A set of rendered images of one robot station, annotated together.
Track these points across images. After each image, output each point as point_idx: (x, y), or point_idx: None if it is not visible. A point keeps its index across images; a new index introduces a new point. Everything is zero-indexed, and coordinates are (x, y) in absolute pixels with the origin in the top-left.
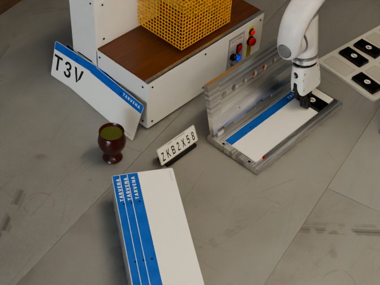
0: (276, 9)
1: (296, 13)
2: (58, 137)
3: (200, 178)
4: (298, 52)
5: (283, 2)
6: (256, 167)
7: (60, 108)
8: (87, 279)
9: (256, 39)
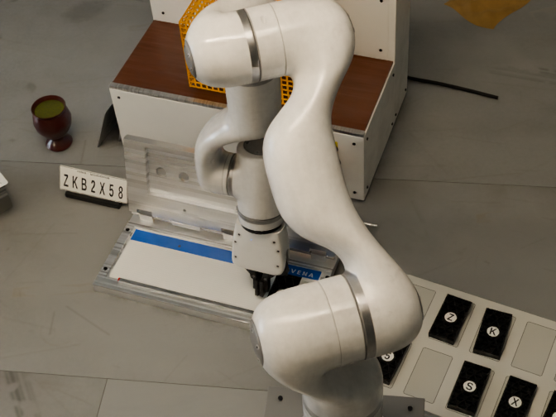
0: (512, 182)
1: (209, 123)
2: (70, 85)
3: (60, 235)
4: (203, 183)
5: (543, 183)
6: (98, 280)
7: (122, 64)
8: None
9: (351, 170)
